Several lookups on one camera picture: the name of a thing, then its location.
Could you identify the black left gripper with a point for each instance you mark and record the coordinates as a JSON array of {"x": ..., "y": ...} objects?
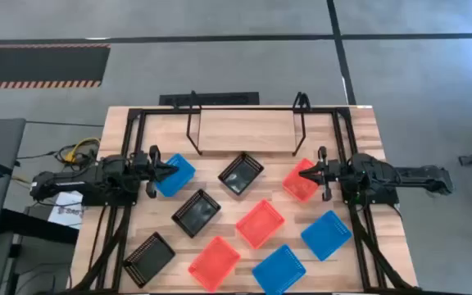
[{"x": 142, "y": 168}]

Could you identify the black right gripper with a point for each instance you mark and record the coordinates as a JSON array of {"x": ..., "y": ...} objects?
[{"x": 333, "y": 172}]

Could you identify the blue plastic basket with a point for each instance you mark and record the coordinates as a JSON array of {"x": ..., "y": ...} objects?
[
  {"x": 279, "y": 270},
  {"x": 178, "y": 180},
  {"x": 326, "y": 235}
]

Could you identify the red plastic basket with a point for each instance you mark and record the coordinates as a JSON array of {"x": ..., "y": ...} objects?
[
  {"x": 260, "y": 224},
  {"x": 214, "y": 264},
  {"x": 301, "y": 190}
]

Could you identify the black plastic basket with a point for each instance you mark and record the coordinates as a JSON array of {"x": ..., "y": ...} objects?
[
  {"x": 150, "y": 260},
  {"x": 196, "y": 213},
  {"x": 241, "y": 174}
]

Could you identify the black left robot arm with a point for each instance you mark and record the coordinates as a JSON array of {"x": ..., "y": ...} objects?
[{"x": 76, "y": 180}]

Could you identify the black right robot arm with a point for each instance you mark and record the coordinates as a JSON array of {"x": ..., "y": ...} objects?
[{"x": 404, "y": 174}]

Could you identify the black perforated floor grate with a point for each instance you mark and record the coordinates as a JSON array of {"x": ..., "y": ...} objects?
[{"x": 219, "y": 98}]

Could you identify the white printed paper sheet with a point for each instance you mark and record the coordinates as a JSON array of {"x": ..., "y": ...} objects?
[{"x": 66, "y": 213}]

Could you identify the black desk foot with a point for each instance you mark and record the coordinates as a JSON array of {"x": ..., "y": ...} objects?
[{"x": 35, "y": 227}]

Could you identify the black hazard-striped floor mat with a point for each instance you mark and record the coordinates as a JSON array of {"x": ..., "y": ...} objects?
[{"x": 35, "y": 65}]

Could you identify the black aluminium table frame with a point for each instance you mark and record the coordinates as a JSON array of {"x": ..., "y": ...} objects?
[{"x": 158, "y": 111}]

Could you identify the wooden shelf with black frame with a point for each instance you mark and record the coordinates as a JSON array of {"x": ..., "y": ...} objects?
[{"x": 246, "y": 131}]

